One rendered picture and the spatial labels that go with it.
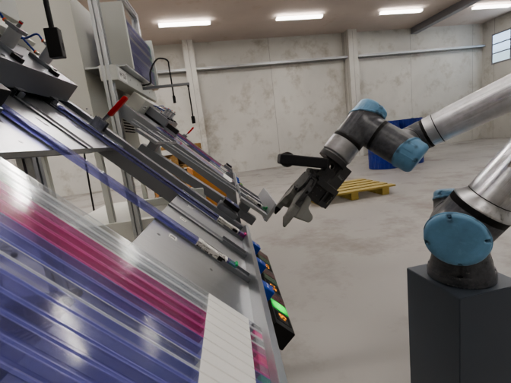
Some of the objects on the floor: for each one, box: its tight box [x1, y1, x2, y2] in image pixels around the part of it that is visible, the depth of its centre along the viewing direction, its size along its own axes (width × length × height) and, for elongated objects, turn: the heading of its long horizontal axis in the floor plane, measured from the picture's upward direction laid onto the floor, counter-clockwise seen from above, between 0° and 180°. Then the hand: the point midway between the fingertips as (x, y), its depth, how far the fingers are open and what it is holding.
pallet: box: [311, 179, 395, 205], centre depth 440 cm, size 128×88×12 cm
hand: (277, 216), depth 74 cm, fingers open, 12 cm apart
